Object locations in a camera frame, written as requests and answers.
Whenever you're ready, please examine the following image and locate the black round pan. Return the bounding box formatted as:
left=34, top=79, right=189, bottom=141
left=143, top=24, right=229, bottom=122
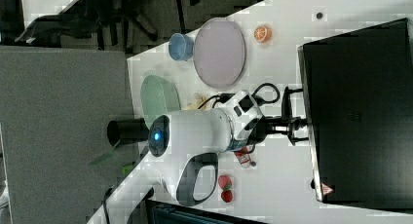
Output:
left=106, top=118, right=149, bottom=146

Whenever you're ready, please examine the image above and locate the lime green object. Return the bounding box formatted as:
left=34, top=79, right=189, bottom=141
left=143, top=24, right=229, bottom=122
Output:
left=122, top=164, right=133, bottom=175

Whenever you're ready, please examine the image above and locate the lilac round plate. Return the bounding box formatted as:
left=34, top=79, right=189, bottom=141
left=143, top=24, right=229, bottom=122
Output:
left=194, top=18, right=245, bottom=89

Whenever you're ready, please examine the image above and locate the silver black toaster oven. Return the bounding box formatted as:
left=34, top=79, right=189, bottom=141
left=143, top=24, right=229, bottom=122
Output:
left=298, top=18, right=413, bottom=213

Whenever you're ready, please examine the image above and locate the orange half toy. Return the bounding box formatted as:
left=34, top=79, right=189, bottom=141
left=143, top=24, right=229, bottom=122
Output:
left=254, top=24, right=272, bottom=43

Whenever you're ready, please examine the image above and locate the green oval colander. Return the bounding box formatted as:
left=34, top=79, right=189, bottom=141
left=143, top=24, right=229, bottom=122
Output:
left=140, top=75, right=181, bottom=129

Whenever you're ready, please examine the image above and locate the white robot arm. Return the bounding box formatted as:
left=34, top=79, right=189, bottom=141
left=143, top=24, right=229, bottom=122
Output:
left=87, top=89, right=308, bottom=224

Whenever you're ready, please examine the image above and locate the red strawberry toy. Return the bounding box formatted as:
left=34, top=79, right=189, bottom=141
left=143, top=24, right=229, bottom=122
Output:
left=221, top=190, right=233, bottom=203

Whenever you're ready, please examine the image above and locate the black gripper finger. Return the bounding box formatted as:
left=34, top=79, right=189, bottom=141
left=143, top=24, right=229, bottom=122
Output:
left=287, top=131, right=309, bottom=145
left=282, top=87, right=303, bottom=118

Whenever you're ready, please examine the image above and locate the red ketchup bottle toy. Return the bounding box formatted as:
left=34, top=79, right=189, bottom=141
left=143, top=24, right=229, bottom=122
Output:
left=235, top=147, right=254, bottom=168

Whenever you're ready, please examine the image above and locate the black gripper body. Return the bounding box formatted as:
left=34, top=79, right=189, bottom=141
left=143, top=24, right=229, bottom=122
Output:
left=256, top=117, right=297, bottom=142

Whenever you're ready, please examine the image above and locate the pink strawberry toy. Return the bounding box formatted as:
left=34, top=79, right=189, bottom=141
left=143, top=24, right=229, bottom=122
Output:
left=218, top=174, right=232, bottom=191

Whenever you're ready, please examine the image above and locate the blue cup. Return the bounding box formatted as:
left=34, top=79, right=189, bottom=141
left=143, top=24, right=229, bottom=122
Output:
left=169, top=33, right=194, bottom=61

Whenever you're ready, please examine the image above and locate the peeled banana toy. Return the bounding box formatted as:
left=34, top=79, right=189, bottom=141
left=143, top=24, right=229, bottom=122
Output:
left=186, top=93, right=207, bottom=110

